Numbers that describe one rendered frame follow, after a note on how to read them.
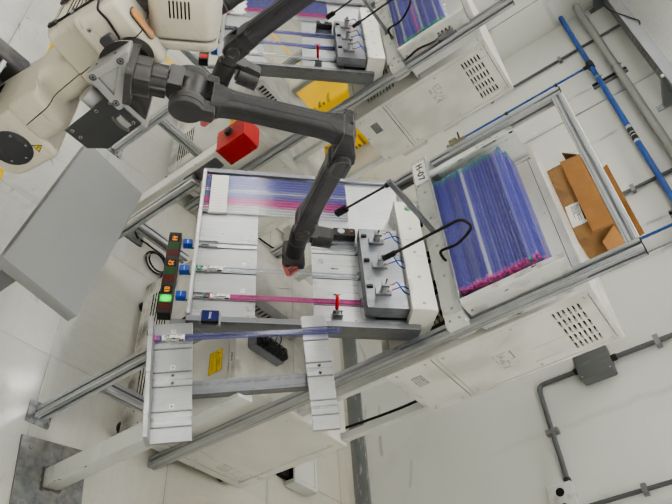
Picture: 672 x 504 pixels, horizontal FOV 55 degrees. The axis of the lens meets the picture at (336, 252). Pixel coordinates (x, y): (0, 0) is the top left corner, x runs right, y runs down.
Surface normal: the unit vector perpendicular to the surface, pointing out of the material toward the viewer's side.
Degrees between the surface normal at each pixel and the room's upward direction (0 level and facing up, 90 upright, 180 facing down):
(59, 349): 0
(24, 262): 0
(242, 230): 46
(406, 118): 90
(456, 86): 90
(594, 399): 90
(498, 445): 89
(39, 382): 0
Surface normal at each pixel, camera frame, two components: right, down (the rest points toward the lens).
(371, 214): 0.15, -0.69
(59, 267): 0.81, -0.44
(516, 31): 0.06, 0.73
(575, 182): -0.43, -0.57
